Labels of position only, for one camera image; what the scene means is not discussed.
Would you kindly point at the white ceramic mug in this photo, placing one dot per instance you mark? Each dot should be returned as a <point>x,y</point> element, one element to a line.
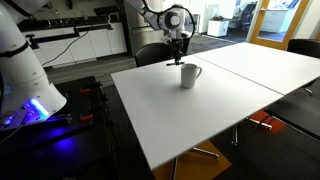
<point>189,75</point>

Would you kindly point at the white kitchen cabinets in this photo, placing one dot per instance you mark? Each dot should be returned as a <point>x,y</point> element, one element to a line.
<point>89,46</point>

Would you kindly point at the stainless steel refrigerator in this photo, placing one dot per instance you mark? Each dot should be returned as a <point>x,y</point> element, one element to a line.
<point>137,30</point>

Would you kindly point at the blue dry erase marker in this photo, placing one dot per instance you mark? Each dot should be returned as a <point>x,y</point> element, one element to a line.
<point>178,63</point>

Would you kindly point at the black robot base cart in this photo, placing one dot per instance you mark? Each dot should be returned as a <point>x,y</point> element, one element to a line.
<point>72,145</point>

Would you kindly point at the black desk chair background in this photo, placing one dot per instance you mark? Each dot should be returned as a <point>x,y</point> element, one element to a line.
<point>246,16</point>

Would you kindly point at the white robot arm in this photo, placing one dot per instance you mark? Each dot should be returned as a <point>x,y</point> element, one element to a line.
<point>27,95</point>

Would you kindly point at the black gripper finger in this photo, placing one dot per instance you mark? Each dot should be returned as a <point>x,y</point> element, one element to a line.
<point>179,54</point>
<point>173,55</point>

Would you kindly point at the orange door frame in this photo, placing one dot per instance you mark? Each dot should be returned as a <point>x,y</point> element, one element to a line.
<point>274,22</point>

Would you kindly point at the black chair right side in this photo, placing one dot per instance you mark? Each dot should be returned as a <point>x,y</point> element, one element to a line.
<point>308,47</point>

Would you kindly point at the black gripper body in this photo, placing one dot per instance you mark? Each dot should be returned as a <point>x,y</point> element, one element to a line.
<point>176,44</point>

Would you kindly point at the black office chair near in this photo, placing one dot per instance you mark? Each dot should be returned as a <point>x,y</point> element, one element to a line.
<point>152,53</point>

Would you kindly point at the white filing cabinet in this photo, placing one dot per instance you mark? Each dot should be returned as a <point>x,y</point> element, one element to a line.
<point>217,28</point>

